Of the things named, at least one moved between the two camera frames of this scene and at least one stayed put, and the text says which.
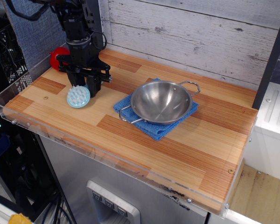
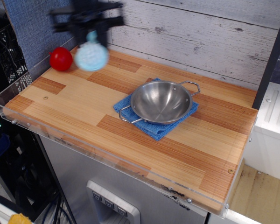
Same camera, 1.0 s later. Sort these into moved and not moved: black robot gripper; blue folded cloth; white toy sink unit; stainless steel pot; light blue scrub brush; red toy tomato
Moved: black robot gripper; light blue scrub brush
Not moved: stainless steel pot; white toy sink unit; blue folded cloth; red toy tomato
